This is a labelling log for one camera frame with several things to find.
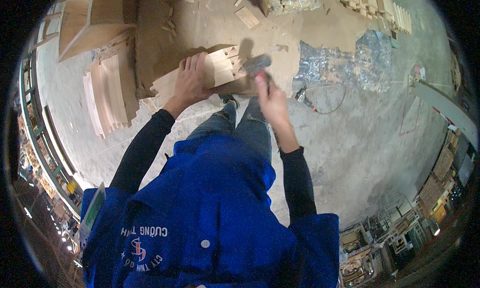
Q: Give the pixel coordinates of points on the person's right hand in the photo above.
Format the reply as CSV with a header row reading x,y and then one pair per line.
x,y
274,104

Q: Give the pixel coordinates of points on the person's left hand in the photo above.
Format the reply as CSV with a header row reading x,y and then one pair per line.
x,y
191,83

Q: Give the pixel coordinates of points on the wooden panel with holes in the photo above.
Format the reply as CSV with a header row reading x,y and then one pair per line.
x,y
225,68

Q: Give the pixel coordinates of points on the dark hammer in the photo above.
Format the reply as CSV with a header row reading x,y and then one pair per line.
x,y
258,62

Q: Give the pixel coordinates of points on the person's legs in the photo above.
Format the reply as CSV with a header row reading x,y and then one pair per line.
x,y
251,130

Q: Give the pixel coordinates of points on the heap of wood offcuts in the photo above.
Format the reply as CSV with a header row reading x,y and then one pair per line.
x,y
169,24

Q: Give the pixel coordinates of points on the brown cardboard sheet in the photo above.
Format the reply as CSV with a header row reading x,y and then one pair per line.
x,y
225,29

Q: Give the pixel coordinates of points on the stack of wooden slats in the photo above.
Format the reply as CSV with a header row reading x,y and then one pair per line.
x,y
108,96

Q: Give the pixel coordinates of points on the small flat wooden board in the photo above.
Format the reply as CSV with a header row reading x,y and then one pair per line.
x,y
246,17

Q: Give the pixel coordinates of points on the patterned plastic floor sheet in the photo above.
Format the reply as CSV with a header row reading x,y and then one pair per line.
x,y
352,64

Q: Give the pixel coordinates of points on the small wood scrap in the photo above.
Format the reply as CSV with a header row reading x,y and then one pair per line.
x,y
237,2

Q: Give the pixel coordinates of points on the large wooden cabinet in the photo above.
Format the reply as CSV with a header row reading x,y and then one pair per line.
x,y
93,21

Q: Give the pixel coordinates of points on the person's body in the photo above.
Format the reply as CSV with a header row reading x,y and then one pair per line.
x,y
210,220

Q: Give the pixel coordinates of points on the pile of wooden blocks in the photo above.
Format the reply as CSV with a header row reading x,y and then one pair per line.
x,y
369,4

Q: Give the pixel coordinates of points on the long green shelf rack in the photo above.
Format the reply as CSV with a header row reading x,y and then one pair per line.
x,y
41,149

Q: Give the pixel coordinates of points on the grey machine table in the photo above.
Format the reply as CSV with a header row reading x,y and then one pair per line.
x,y
446,106

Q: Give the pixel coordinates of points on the storage racks with wood frames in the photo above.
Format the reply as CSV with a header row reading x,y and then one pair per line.
x,y
397,228

